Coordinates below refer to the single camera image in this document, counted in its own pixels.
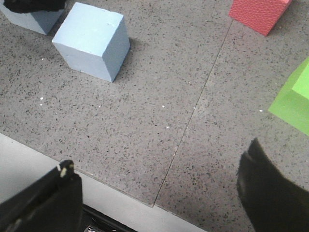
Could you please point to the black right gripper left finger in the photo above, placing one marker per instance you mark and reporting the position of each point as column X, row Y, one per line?
column 51, row 204

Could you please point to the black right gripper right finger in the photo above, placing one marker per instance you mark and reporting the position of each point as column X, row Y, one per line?
column 272, row 202

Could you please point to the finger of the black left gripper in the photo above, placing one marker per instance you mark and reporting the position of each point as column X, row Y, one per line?
column 28, row 6

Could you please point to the textured light blue foam cube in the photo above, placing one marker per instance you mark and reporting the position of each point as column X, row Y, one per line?
column 40, row 21

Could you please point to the smooth light blue foam cube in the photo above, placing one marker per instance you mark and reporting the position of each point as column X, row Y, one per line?
column 93, row 41

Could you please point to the green foam cube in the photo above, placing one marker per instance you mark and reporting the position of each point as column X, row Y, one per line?
column 292, row 102

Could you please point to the right red foam cube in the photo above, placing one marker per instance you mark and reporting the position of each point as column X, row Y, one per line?
column 259, row 15

